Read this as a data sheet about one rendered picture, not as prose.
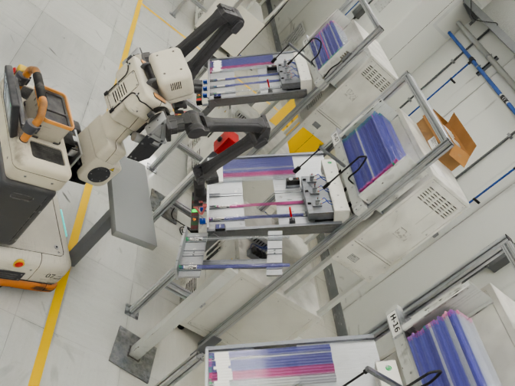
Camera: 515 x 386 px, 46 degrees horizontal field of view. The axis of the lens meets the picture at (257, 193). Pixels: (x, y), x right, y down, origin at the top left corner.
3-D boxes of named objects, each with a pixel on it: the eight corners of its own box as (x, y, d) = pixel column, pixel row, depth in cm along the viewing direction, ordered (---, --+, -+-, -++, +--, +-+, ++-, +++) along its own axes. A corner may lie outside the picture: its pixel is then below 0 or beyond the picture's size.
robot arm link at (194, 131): (271, 111, 281) (279, 128, 277) (259, 129, 291) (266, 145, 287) (185, 109, 258) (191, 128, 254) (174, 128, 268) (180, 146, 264)
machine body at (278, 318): (171, 328, 357) (240, 269, 331) (176, 250, 413) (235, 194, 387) (252, 371, 385) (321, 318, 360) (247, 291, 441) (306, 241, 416)
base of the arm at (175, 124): (160, 109, 255) (168, 128, 248) (178, 106, 257) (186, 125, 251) (160, 123, 261) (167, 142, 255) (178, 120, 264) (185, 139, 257)
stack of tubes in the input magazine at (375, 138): (359, 191, 309) (398, 158, 298) (341, 140, 350) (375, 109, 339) (375, 204, 314) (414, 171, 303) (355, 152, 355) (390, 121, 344)
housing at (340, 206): (333, 231, 322) (334, 210, 313) (319, 178, 361) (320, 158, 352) (348, 230, 322) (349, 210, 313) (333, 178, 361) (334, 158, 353)
